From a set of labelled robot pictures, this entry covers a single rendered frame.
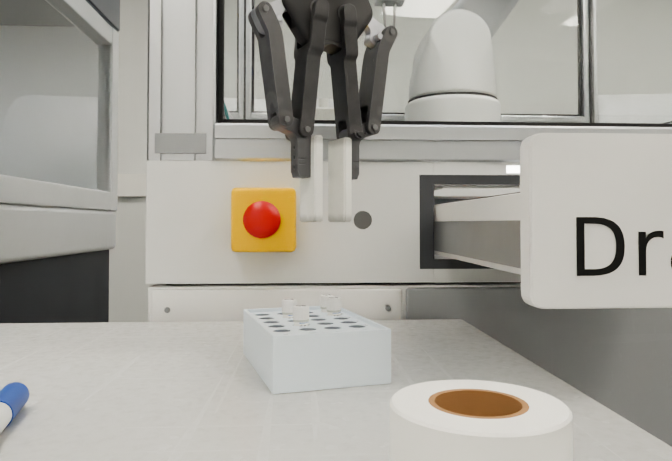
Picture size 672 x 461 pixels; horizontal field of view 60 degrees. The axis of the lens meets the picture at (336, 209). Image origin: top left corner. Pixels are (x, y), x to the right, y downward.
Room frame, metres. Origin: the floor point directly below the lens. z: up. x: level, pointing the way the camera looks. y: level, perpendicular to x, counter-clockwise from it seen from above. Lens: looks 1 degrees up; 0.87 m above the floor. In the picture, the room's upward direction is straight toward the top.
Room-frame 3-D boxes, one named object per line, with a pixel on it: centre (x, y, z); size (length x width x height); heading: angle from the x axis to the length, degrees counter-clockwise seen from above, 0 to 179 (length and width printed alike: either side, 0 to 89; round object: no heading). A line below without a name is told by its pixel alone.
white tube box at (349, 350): (0.45, 0.02, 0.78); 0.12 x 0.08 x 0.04; 18
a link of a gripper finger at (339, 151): (0.49, 0.00, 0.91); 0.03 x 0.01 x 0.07; 28
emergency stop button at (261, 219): (0.63, 0.08, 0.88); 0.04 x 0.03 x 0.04; 93
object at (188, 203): (1.18, -0.26, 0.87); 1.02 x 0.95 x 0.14; 93
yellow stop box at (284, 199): (0.66, 0.08, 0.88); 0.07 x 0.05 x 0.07; 93
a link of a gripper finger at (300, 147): (0.47, 0.04, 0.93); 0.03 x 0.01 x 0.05; 118
